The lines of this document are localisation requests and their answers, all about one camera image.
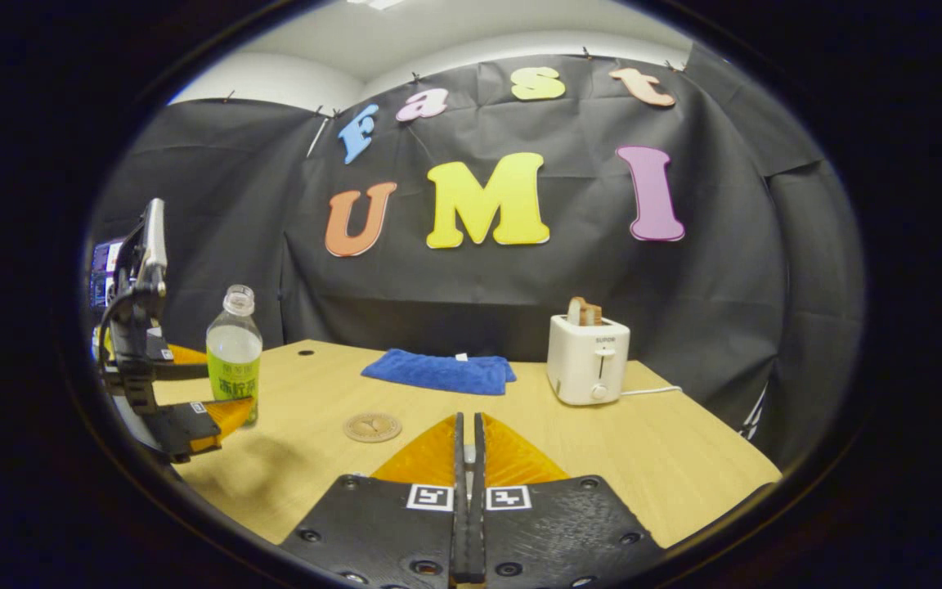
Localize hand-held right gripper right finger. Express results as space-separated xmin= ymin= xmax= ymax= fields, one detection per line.
xmin=475 ymin=411 xmax=668 ymax=589

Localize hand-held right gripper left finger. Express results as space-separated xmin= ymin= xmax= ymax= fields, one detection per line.
xmin=279 ymin=411 xmax=466 ymax=589

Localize green label water bottle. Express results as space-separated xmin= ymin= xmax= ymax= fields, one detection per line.
xmin=206 ymin=285 xmax=263 ymax=426

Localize round wooden coaster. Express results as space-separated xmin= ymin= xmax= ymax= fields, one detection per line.
xmin=343 ymin=412 xmax=402 ymax=443

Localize computer monitor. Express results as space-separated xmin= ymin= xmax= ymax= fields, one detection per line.
xmin=91 ymin=237 xmax=124 ymax=312

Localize blue towel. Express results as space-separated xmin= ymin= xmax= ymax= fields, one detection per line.
xmin=361 ymin=349 xmax=517 ymax=397

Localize white toaster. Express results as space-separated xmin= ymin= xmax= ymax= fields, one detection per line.
xmin=547 ymin=313 xmax=631 ymax=407

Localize black backdrop cloth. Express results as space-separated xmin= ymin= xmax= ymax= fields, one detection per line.
xmin=91 ymin=53 xmax=864 ymax=467

